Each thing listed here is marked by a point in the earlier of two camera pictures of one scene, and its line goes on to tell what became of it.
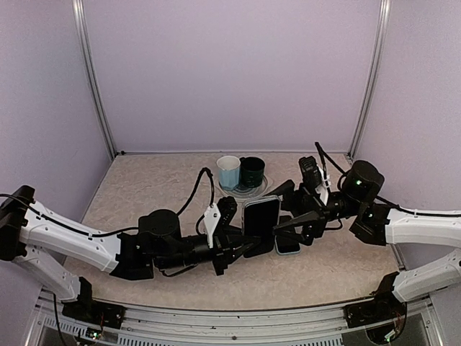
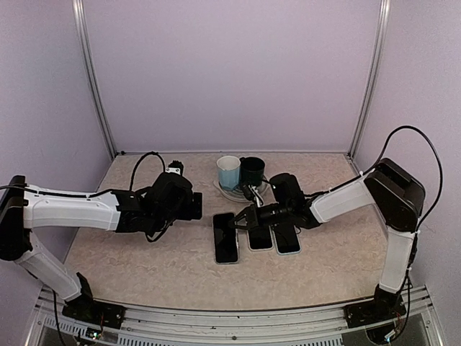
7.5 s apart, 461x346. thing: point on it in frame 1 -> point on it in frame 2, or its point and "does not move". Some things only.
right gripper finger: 289,224 -> 240,222
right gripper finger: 291,197 -> 247,210
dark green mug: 251,171 does not move
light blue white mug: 228,169 does not move
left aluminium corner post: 78,9 does not move
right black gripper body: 310,201 -> 258,221
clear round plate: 243,193 does not move
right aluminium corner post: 375,77 does not move
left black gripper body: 222,250 -> 197,212
